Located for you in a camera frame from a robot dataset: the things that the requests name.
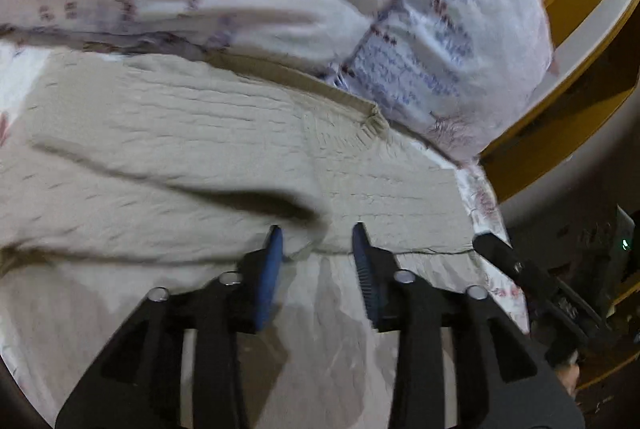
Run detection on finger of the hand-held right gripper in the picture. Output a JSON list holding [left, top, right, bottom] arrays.
[[472, 232, 557, 306]]

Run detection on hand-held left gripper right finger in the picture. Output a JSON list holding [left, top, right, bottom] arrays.
[[351, 222, 586, 429]]

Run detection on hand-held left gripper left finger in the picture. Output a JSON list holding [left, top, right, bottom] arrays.
[[55, 224, 284, 429]]

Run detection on beige knit sweater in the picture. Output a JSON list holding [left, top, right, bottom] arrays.
[[0, 50, 476, 271]]

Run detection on dark device with green light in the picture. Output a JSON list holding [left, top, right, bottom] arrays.
[[570, 204, 640, 310]]

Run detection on white floral bed sheet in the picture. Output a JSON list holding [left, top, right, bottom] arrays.
[[0, 43, 532, 429]]

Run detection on yellow wooden furniture frame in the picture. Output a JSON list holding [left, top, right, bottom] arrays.
[[479, 0, 640, 206]]

